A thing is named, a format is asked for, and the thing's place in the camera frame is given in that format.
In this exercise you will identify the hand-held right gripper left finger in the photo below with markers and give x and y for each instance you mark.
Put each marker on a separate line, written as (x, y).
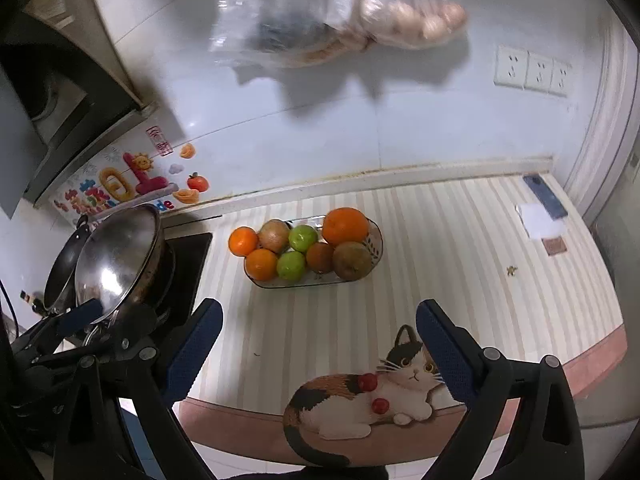
(195, 350)

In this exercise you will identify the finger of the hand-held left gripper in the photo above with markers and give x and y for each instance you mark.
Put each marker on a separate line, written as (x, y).
(80, 316)
(130, 325)

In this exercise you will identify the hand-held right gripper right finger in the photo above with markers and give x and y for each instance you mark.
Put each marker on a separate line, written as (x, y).
(445, 355)

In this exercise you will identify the small orange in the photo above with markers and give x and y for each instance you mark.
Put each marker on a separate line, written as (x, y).
(243, 241)
(261, 264)

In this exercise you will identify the green apple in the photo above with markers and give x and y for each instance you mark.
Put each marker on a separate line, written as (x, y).
(291, 265)
(303, 238)

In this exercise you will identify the oval floral plate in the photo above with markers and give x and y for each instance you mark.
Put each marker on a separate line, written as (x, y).
(374, 245)

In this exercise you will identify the brown pear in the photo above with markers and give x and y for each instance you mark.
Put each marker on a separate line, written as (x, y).
(274, 235)
(353, 261)

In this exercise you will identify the dark orange tangerine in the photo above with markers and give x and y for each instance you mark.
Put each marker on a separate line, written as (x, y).
(320, 257)

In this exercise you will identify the large orange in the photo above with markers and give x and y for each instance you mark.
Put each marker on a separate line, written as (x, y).
(345, 226)

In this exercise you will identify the dark sauce bottle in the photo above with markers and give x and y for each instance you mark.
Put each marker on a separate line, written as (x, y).
(30, 299)

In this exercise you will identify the black frying pan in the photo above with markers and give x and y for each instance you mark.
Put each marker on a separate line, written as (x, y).
(62, 265)

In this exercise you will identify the steel wok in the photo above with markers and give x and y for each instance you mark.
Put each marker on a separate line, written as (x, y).
(120, 255)

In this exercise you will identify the black gas stove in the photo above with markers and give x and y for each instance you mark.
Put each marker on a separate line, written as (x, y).
(192, 260)

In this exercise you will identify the striped cat print mat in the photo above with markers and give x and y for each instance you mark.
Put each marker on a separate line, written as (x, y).
(475, 270)

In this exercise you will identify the small brown scrap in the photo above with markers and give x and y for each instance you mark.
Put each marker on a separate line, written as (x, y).
(510, 271)

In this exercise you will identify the brown square coaster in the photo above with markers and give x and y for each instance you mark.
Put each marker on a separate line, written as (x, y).
(555, 246)

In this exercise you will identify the white paper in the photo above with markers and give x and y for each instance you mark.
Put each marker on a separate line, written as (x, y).
(537, 222)

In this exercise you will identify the blue smartphone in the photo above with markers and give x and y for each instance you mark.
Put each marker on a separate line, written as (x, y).
(545, 196)

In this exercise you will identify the black range hood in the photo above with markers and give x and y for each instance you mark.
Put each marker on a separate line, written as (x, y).
(55, 110)

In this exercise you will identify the plastic bag of dark vegetables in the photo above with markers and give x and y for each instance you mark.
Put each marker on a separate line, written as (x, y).
(280, 20)

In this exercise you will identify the plastic bag of eggs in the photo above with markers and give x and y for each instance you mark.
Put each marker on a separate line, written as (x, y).
(415, 10)

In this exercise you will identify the colourful festive wall sticker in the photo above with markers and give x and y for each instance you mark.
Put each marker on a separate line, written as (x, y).
(115, 182)

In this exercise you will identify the gold ingot wall sticker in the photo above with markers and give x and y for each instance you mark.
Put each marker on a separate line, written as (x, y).
(186, 197)

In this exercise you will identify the persimmon wall sticker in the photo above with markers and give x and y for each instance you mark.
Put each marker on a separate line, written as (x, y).
(197, 183)

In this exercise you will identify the orange slice wall sticker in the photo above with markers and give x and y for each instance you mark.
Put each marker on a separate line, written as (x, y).
(187, 151)

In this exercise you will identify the red seal wall sticker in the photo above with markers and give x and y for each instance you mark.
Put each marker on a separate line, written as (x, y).
(159, 141)

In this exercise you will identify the white wall socket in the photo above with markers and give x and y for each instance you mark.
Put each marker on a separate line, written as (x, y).
(539, 72)
(511, 66)
(560, 78)

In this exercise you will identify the beige wall cabinet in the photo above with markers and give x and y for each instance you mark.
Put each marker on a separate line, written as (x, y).
(70, 5)

